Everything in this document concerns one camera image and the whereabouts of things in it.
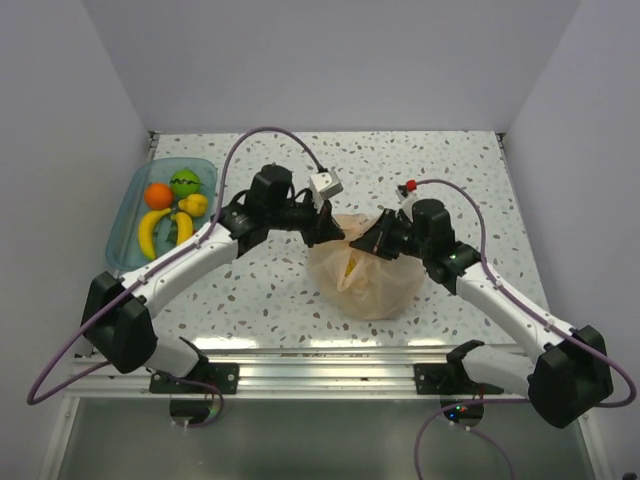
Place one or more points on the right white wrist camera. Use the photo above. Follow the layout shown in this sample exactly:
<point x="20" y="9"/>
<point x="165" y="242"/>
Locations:
<point x="407" y="197"/>

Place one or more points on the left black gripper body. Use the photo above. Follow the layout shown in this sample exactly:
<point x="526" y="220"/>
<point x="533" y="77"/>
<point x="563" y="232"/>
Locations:
<point x="304" y="218"/>

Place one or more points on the fake orange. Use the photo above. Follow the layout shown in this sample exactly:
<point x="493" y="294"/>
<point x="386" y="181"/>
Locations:
<point x="158" y="196"/>

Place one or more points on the fake green apple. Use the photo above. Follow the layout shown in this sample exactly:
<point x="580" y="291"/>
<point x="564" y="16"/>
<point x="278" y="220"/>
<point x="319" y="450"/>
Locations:
<point x="184" y="183"/>

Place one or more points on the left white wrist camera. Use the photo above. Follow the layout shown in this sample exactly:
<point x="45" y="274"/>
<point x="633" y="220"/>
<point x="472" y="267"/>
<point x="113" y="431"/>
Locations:
<point x="324" y="186"/>

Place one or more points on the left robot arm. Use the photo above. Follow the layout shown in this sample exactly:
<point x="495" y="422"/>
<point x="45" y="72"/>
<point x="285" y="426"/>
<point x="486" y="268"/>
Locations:
<point x="119" y="311"/>

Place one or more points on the fake yellow lemon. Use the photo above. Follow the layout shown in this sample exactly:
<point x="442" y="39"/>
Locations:
<point x="195" y="205"/>

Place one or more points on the blue plastic tray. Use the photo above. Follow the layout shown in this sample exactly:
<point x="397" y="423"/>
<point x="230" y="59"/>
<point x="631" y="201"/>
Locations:
<point x="123" y="252"/>

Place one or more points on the fake yellow banana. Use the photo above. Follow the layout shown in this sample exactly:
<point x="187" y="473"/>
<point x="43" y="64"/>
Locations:
<point x="146" y="230"/>
<point x="184" y="227"/>

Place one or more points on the aluminium rail frame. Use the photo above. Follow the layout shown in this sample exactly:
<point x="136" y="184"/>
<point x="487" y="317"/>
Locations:
<point x="307" y="373"/>

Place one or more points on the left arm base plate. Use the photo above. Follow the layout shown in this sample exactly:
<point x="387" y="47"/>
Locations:
<point x="223" y="376"/>

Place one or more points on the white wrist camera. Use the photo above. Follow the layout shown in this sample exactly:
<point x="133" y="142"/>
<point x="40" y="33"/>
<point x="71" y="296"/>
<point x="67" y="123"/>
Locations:
<point x="407" y="197"/>
<point x="324" y="186"/>

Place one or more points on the left round controller board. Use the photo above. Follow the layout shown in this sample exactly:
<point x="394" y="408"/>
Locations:
<point x="191" y="413"/>

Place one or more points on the orange plastic bag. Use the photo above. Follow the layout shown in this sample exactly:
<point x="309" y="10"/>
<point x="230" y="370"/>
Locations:
<point x="359" y="284"/>

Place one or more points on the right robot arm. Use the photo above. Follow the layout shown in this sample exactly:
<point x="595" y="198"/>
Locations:
<point x="561" y="369"/>

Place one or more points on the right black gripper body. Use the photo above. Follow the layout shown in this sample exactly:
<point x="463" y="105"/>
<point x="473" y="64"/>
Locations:
<point x="403" y="237"/>

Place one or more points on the round controller board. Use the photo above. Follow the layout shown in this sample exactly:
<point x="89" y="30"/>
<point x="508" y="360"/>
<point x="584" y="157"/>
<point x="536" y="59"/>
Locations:
<point x="191" y="413"/>
<point x="466" y="415"/>

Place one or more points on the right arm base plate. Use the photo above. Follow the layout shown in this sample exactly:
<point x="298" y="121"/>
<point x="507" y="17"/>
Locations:
<point x="440" y="377"/>

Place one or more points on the right round controller board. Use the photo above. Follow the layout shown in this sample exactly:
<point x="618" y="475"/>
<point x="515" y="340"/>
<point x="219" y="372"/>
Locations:
<point x="466" y="415"/>

